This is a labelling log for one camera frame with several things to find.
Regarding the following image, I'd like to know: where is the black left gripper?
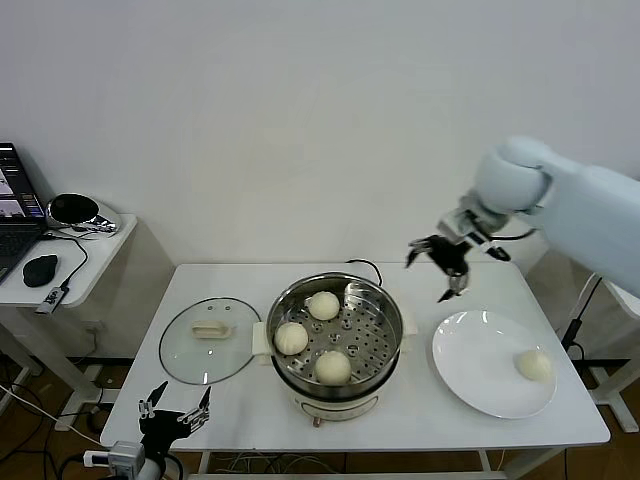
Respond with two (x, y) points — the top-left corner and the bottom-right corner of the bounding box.
(138, 380), (212, 451)

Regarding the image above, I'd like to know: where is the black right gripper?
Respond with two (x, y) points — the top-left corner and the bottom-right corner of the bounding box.
(404, 234), (471, 304)

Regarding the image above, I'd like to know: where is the glass lid with cream handle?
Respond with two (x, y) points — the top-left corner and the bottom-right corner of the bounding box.
(158, 297), (262, 386)

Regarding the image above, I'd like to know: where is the white steamed baozi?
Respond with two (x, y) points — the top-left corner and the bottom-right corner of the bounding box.
(305, 291), (341, 321)
(273, 322), (310, 356)
(514, 348), (553, 382)
(313, 349), (353, 385)

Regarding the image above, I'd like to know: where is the perforated steel steamer basket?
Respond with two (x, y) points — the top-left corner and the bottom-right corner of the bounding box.
(252, 271), (419, 397)

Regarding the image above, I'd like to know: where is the white round plate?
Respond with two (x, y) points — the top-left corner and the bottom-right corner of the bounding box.
(432, 309), (558, 420)

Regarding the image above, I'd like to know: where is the cream electric cooker base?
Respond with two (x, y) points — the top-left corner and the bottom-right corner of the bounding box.
(252, 334), (419, 430)

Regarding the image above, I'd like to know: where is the small black usb hub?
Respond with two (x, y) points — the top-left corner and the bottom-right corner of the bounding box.
(34, 285), (69, 315)

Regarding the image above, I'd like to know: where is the white side table with mouse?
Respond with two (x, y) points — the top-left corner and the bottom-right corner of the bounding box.
(0, 213), (174, 432)

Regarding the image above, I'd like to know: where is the black computer mouse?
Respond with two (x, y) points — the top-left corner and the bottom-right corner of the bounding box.
(22, 253), (60, 288)

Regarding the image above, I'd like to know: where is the chrome oval gadget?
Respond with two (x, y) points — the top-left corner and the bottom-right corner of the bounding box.
(44, 192), (121, 235)

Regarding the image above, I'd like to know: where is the black laptop beside mouse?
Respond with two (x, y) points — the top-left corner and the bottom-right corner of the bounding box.
(0, 141), (50, 281)

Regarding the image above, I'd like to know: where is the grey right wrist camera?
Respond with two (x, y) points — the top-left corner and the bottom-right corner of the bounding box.
(438, 207), (512, 262)

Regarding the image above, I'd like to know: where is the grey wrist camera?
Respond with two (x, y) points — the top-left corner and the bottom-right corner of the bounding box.
(82, 439), (146, 474)
(438, 207), (512, 262)

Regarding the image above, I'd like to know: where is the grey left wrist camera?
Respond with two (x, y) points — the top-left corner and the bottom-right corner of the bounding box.
(82, 439), (146, 474)

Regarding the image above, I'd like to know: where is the black cooker power cable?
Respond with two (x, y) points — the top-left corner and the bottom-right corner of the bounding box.
(345, 258), (384, 290)

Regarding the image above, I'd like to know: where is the cable bundle under table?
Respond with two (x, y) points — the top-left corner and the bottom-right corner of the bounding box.
(214, 451), (334, 475)

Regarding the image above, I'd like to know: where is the black laptop cable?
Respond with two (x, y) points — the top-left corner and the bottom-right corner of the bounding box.
(559, 272), (604, 361)

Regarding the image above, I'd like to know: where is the black hub cable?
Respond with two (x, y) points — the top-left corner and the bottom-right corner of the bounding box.
(39, 234), (89, 291)

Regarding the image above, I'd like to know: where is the white table frame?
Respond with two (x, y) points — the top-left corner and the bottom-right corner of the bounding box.
(192, 447), (571, 476)

